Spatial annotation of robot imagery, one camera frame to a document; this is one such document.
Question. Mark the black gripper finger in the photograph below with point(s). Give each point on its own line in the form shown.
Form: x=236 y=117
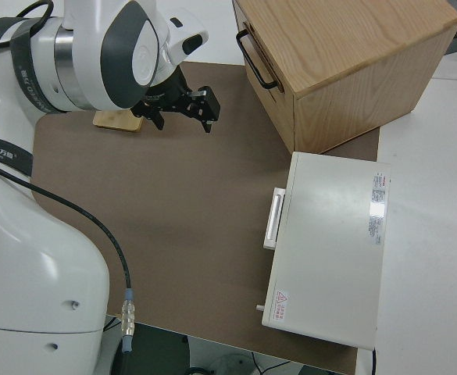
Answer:
x=150 y=111
x=210 y=107

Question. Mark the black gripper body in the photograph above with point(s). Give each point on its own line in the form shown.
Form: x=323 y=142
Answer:
x=169 y=93

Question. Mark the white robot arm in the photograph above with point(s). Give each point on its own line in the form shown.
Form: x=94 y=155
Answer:
x=36 y=254

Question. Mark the wooden mug rack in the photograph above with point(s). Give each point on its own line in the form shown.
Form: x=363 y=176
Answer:
x=115 y=121

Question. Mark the brown table mat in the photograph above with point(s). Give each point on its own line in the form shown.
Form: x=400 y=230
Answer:
x=173 y=195

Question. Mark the wooden box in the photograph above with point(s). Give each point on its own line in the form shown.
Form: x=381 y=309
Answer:
x=349 y=39

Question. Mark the white toaster oven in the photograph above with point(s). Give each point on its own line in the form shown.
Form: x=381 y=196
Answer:
x=329 y=254

